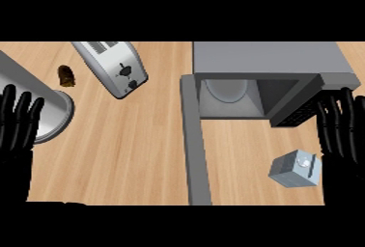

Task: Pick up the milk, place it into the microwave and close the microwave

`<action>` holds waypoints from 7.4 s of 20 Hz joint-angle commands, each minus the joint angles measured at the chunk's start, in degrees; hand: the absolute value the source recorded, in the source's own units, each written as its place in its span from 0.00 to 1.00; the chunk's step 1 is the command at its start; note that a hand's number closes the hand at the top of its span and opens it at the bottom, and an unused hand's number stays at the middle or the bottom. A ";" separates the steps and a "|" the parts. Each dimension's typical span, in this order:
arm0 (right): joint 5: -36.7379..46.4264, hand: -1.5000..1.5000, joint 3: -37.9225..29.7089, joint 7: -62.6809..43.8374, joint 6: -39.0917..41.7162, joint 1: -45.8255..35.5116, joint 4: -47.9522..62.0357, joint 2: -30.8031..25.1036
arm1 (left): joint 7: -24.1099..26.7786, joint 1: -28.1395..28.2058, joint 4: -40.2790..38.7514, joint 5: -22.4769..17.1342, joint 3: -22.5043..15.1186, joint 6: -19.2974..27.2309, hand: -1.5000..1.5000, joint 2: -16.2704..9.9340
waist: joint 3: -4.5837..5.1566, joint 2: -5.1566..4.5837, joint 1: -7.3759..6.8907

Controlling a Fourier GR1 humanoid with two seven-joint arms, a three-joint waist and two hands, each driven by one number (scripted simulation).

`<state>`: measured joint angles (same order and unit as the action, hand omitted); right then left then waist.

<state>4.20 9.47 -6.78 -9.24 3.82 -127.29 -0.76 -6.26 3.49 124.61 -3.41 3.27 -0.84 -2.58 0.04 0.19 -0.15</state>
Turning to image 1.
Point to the grey milk carton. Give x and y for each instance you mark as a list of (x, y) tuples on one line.
[(295, 170)]

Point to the silver toaster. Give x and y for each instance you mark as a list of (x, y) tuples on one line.
[(113, 66)]

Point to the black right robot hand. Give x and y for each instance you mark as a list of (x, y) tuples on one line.
[(342, 160)]

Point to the grey microwave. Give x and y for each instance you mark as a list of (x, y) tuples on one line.
[(276, 77)]

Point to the grey cylindrical appliance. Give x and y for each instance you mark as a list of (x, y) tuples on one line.
[(44, 103)]

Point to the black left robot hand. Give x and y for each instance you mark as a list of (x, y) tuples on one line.
[(16, 151)]

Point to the grey microwave door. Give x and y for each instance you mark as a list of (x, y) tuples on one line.
[(196, 141)]

